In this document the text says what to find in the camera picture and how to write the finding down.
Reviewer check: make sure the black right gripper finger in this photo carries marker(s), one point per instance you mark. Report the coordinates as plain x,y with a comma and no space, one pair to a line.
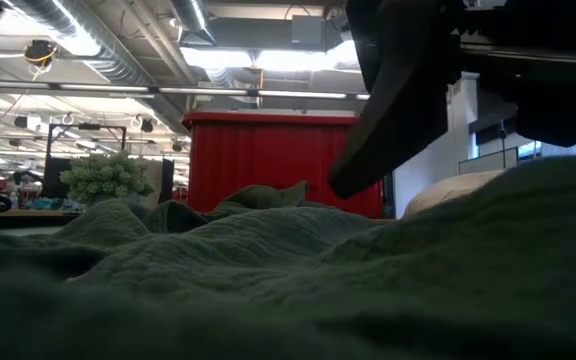
393,100

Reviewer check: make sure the red ribbed plastic bin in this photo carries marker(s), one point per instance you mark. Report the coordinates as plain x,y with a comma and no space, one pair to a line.
268,160

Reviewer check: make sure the dark green garment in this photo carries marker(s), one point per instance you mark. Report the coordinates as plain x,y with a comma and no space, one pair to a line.
268,275

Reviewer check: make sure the white sheet board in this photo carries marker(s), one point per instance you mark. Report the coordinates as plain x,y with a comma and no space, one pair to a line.
563,148

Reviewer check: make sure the grey partition panel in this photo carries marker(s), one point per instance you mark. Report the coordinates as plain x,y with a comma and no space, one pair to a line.
488,162

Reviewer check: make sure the beige garment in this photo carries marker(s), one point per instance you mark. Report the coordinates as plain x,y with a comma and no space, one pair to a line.
448,192

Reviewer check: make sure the grey ceiling box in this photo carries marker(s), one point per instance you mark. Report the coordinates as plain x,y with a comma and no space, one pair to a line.
309,30

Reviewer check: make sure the green spiky plant ornament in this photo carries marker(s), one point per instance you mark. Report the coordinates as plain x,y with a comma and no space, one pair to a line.
103,177

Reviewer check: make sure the black ceiling device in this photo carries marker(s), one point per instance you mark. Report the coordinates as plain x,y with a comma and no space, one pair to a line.
40,51

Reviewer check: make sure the light wooden desk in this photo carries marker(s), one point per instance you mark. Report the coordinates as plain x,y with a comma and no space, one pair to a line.
18,212

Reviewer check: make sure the smooth silver air duct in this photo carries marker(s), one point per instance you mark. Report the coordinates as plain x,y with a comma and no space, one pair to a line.
193,20

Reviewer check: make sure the ribbed silver air duct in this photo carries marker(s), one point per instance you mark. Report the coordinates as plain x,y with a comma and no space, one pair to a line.
118,65

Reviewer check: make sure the black stand frame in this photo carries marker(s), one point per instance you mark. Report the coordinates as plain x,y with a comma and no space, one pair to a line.
88,126

